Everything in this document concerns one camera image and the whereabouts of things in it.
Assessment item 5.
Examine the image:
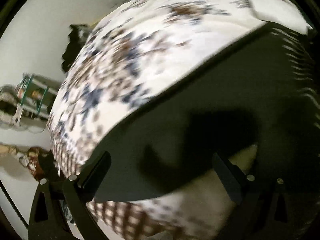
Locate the black garment with striped trim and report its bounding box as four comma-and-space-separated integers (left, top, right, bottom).
95, 23, 319, 202

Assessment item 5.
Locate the brown patterned cloth on floor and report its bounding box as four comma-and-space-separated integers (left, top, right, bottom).
18, 147, 63, 182

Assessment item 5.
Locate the black item beside bed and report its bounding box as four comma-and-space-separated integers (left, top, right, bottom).
61, 24, 92, 73

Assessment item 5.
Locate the floral white bed sheet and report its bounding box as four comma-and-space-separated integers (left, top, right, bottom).
48, 0, 312, 239

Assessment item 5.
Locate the green metal shelf rack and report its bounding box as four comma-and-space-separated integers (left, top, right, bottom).
12, 73, 61, 128

